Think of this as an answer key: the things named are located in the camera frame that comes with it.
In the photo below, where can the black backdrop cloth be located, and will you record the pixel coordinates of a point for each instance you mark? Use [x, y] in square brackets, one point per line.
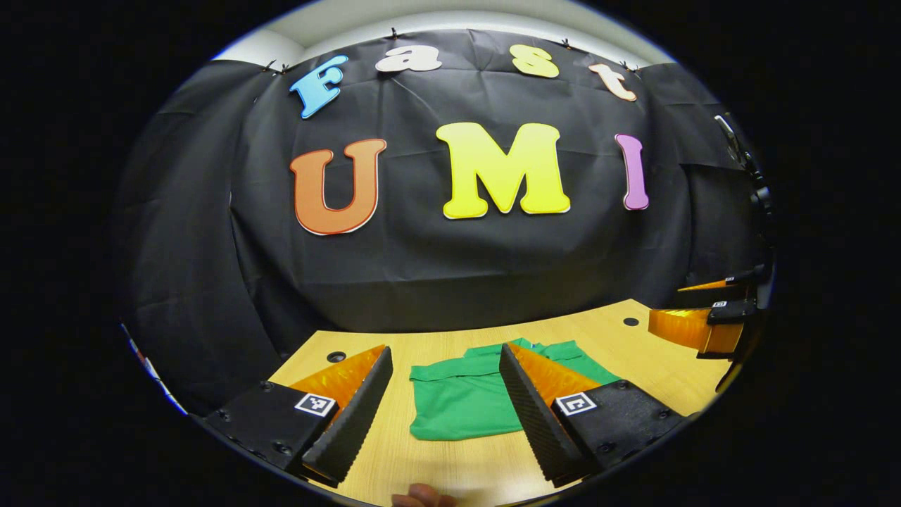
[422, 253]

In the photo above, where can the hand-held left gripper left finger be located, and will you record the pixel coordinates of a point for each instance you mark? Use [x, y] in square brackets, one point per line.
[355, 422]

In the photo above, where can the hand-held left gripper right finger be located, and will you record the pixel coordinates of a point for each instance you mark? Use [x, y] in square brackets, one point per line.
[535, 422]

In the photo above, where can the green polo T-shirt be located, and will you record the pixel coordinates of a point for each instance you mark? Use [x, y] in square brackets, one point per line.
[457, 401]

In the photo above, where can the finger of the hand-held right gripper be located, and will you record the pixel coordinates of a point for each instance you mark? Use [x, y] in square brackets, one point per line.
[732, 315]
[711, 297]

